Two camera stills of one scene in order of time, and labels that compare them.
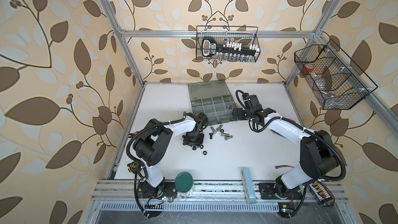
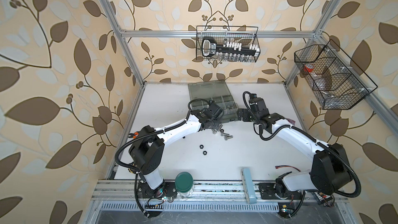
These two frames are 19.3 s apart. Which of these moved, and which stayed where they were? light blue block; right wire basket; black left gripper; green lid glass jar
Moved: black left gripper
Stayed: light blue block; green lid glass jar; right wire basket
